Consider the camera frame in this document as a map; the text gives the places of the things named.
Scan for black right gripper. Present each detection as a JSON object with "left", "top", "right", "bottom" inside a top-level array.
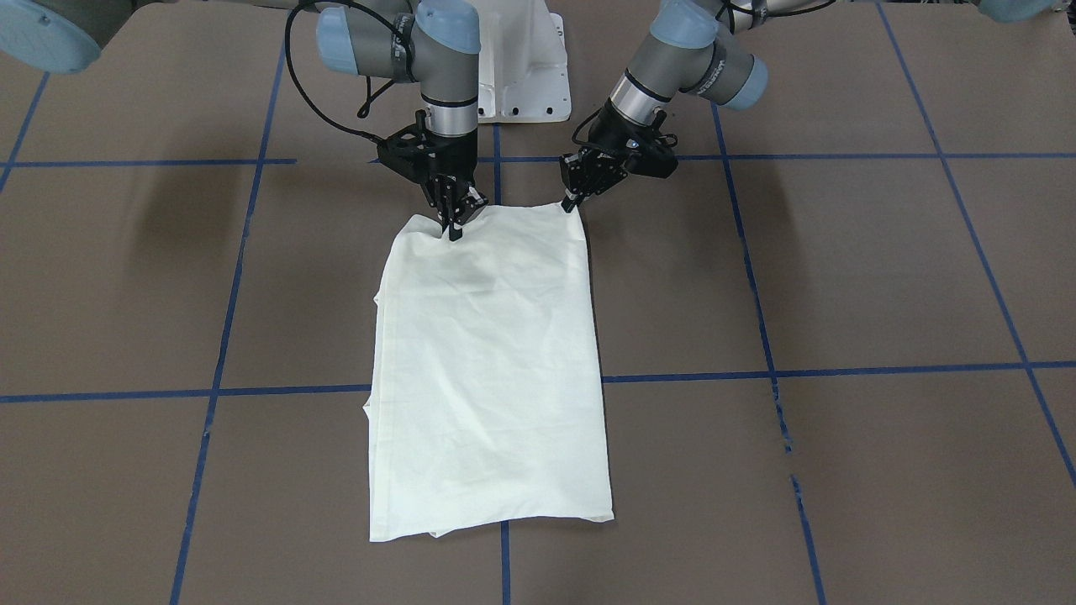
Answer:
[{"left": 422, "top": 130, "right": 489, "bottom": 241}]

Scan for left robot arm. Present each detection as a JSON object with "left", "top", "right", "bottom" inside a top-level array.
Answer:
[{"left": 551, "top": 1, "right": 1073, "bottom": 212}]

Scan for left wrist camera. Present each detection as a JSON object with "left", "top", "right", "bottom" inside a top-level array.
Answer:
[{"left": 624, "top": 133, "right": 678, "bottom": 179}]

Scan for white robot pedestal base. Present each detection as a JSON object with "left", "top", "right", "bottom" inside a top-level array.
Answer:
[{"left": 472, "top": 1, "right": 572, "bottom": 124}]

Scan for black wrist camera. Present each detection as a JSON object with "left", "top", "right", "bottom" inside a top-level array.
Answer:
[{"left": 376, "top": 125, "right": 433, "bottom": 185}]

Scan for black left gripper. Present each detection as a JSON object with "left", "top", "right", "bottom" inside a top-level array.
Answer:
[{"left": 560, "top": 101, "right": 665, "bottom": 213}]

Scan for cream long-sleeve cat shirt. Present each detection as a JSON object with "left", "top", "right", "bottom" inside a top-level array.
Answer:
[{"left": 364, "top": 203, "right": 614, "bottom": 543}]

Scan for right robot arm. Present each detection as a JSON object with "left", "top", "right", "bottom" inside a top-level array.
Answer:
[{"left": 1, "top": 1, "right": 489, "bottom": 241}]

